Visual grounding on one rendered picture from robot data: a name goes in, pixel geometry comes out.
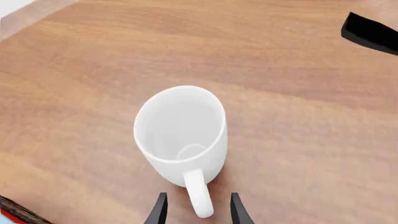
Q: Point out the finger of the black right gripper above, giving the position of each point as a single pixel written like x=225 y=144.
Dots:
x=371 y=35

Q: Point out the white mug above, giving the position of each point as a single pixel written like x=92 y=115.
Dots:
x=180 y=126

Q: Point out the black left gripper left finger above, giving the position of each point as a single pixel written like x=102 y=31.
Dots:
x=158 y=213

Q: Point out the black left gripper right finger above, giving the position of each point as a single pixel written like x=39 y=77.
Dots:
x=238 y=213

